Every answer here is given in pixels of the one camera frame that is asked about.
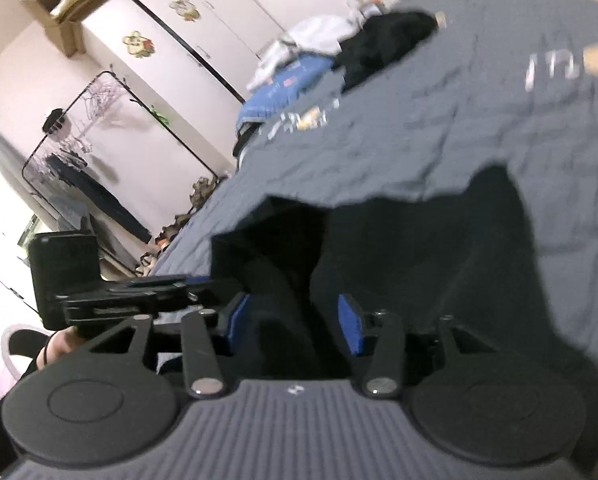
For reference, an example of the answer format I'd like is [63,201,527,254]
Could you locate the bunch of pink hangers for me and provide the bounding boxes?
[81,77,130,121]

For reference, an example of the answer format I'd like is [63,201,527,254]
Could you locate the black clothes rack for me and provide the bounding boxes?
[21,71,220,273]

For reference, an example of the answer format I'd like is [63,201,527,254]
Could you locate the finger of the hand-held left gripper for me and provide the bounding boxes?
[149,273,217,311]

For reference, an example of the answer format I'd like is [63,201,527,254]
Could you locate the person's left forearm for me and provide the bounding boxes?
[9,329,54,378]

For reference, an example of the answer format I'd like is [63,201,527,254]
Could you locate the black sweatshirt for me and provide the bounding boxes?
[211,165,598,391]

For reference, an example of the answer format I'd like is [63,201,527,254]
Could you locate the mouse sticker with bow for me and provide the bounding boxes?
[169,0,200,22]

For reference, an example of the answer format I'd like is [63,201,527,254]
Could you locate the white wardrobe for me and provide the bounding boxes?
[81,0,354,181]

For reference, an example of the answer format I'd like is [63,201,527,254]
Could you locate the crumpled black garment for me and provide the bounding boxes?
[336,9,437,93]

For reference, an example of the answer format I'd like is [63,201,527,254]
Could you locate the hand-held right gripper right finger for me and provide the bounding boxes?
[337,294,500,402]

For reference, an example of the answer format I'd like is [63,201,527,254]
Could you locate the blue printed pillow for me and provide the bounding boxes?
[235,55,337,136]

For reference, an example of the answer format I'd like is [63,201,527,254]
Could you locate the hanging dark pants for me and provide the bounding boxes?
[46,154,152,243]

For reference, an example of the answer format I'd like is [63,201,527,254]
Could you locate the black hat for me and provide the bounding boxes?
[43,108,66,133]

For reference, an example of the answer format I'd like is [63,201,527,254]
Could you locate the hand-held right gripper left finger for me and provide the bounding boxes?
[85,292,253,402]

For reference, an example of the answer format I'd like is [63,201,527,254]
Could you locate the light grey hoodie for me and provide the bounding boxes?
[248,15,362,92]

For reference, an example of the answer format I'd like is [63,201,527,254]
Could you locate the person's left hand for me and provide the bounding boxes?
[36,327,82,367]

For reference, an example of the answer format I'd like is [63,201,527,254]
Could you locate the grey quilted bedspread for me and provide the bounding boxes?
[144,0,598,376]

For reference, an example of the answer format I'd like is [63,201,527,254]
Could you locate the mouse sticker with red book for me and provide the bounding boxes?
[123,30,156,58]

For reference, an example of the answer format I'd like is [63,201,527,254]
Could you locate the row of shoes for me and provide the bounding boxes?
[136,175,222,278]

